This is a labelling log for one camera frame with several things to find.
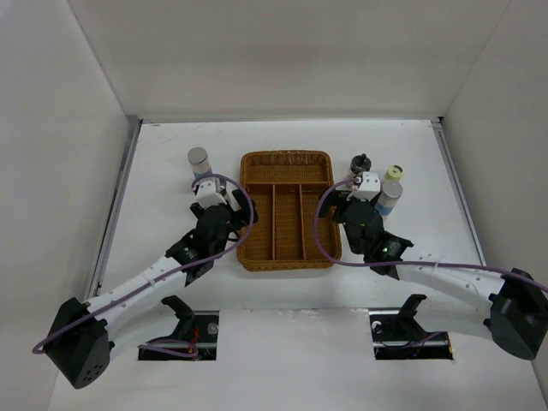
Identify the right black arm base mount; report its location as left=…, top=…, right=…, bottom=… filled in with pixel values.
left=396, top=294, right=426, bottom=343

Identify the blue-label jar silver lid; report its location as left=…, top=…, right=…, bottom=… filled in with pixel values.
left=188, top=146, right=215, bottom=182

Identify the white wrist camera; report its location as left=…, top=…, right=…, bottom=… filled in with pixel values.
left=347, top=171, right=381, bottom=201
left=194, top=177, right=227, bottom=209

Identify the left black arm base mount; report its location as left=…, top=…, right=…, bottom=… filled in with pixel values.
left=161, top=295, right=194, bottom=341

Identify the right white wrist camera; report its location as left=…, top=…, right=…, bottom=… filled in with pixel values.
left=347, top=171, right=381, bottom=201

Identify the shaker with black knob lid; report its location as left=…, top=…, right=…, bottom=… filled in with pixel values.
left=348, top=153, right=372, bottom=178

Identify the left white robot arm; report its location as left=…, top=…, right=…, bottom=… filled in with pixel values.
left=33, top=182, right=258, bottom=389

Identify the brown wicker divided tray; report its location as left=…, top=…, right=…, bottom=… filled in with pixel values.
left=237, top=150, right=334, bottom=271

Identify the purple cable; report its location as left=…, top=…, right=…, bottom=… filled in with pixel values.
left=32, top=173, right=258, bottom=355
left=313, top=178, right=548, bottom=295

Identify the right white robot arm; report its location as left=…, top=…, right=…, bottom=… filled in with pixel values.
left=313, top=188, right=547, bottom=360

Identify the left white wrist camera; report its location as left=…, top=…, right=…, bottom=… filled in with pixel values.
left=194, top=177, right=227, bottom=209

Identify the shaker with round glass lid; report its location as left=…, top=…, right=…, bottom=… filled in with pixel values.
left=214, top=177, right=227, bottom=195

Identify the yellow lid spice jar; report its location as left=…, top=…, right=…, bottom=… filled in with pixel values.
left=384, top=164, right=403, bottom=182

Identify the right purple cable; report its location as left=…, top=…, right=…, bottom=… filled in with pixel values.
left=313, top=178, right=548, bottom=295

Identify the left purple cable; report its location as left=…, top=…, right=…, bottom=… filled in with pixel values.
left=32, top=173, right=258, bottom=355

